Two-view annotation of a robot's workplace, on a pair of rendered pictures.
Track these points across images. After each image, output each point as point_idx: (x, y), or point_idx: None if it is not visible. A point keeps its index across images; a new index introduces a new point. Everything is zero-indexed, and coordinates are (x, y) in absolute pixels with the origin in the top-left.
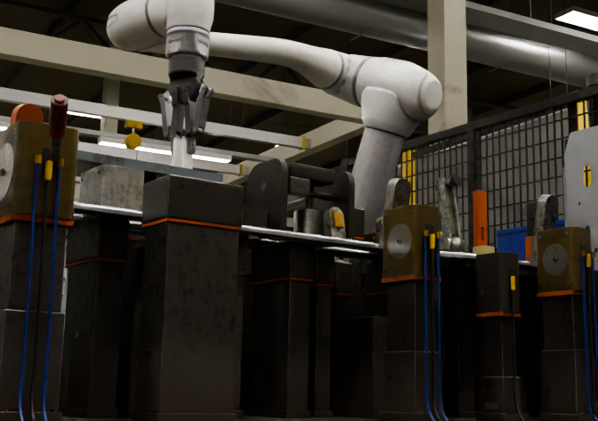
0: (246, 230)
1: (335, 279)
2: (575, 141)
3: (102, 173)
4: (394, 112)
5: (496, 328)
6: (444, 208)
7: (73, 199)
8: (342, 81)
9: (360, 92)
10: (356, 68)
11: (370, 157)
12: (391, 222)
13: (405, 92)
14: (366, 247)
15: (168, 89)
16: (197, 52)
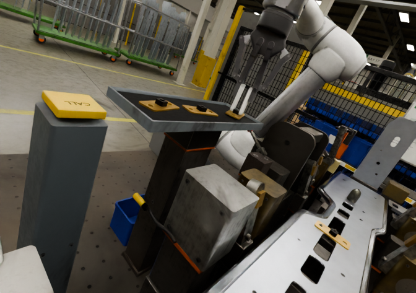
0: (331, 286)
1: (297, 206)
2: (399, 122)
3: (228, 220)
4: (336, 73)
5: None
6: (337, 144)
7: None
8: (314, 34)
9: (321, 48)
10: (327, 31)
11: (306, 88)
12: (413, 275)
13: (351, 65)
14: (348, 230)
15: (252, 35)
16: (297, 17)
